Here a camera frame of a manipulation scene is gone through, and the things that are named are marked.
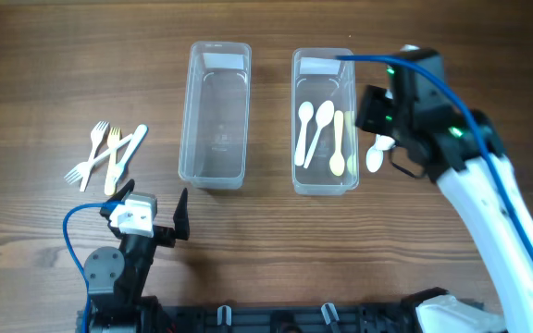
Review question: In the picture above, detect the white fork, leftmost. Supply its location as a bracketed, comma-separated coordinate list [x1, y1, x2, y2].
[80, 121, 109, 191]

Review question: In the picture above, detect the clear container, right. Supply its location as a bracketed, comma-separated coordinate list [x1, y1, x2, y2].
[291, 48, 360, 195]

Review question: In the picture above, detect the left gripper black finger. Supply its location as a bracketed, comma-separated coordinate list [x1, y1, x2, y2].
[99, 179, 135, 218]
[173, 188, 190, 241]

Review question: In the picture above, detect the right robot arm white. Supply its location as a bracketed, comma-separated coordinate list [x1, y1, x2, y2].
[355, 86, 533, 332]

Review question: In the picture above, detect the yellow plastic fork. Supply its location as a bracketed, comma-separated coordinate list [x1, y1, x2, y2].
[104, 127, 121, 196]

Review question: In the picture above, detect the clear container, left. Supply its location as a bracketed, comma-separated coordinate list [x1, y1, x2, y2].
[179, 42, 252, 190]

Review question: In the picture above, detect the yellow plastic spoon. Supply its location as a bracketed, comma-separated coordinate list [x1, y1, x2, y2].
[329, 110, 345, 177]

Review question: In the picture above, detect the white spoon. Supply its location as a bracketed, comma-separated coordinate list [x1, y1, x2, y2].
[374, 134, 396, 152]
[294, 101, 314, 167]
[366, 145, 384, 173]
[304, 100, 335, 168]

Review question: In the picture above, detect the clear container,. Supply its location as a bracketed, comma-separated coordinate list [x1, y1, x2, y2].
[291, 48, 360, 195]
[179, 42, 252, 190]

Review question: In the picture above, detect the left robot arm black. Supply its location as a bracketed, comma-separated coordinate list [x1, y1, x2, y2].
[76, 179, 190, 332]

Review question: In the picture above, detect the white fork, rounded handle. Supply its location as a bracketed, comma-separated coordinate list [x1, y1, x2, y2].
[111, 124, 148, 185]

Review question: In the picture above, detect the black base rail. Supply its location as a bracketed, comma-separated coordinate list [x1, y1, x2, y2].
[76, 300, 425, 333]

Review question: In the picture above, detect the white fork, crossing diagonal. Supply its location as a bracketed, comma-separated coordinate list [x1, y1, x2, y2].
[64, 134, 132, 184]

